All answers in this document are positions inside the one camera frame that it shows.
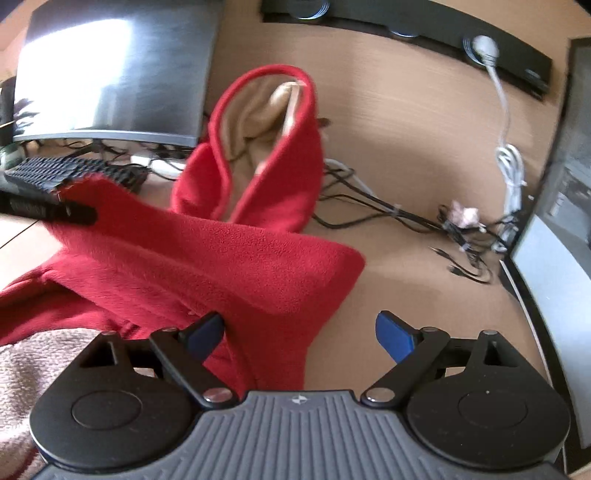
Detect red fleece hooded onesie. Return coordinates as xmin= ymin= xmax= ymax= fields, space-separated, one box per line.
xmin=1 ymin=65 xmax=365 ymax=393

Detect black keyboard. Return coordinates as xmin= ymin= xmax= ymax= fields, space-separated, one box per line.
xmin=4 ymin=157 xmax=149 ymax=193

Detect right monitor showing picture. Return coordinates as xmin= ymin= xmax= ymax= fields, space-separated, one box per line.
xmin=509 ymin=38 xmax=590 ymax=449

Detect left dark monitor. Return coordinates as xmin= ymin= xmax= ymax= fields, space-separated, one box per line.
xmin=14 ymin=0 xmax=223 ymax=147

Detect crumpled pink paper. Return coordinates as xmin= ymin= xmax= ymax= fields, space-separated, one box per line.
xmin=447 ymin=200 xmax=480 ymax=229

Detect black desk power strip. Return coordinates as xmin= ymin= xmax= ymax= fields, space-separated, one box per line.
xmin=259 ymin=0 xmax=552 ymax=99

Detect white coiled cable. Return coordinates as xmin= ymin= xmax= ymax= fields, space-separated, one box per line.
xmin=471 ymin=35 xmax=528 ymax=252

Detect black cable bundle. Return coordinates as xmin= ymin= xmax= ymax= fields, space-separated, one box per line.
xmin=313 ymin=158 xmax=528 ymax=285

